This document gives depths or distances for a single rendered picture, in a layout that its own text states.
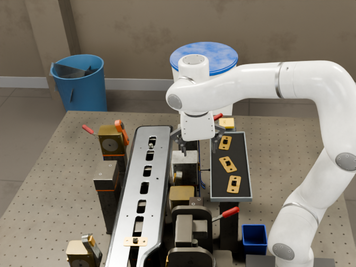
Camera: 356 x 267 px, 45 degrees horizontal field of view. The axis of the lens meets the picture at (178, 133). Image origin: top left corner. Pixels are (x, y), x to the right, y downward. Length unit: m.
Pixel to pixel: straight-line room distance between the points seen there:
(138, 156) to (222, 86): 0.89
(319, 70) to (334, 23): 2.96
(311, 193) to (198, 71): 0.45
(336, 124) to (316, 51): 3.05
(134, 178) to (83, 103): 2.01
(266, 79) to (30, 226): 1.43
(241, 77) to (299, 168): 1.26
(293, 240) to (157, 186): 0.67
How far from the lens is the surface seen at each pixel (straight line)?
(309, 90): 1.06
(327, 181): 1.19
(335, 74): 1.05
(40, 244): 2.08
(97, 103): 3.79
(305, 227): 1.33
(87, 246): 1.51
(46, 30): 4.10
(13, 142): 4.01
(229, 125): 1.79
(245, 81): 1.11
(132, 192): 1.75
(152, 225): 1.62
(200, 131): 1.30
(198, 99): 1.11
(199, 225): 1.39
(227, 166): 1.58
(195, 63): 1.18
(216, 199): 1.47
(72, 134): 2.66
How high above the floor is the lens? 2.20
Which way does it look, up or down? 37 degrees down
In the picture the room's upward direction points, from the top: 5 degrees counter-clockwise
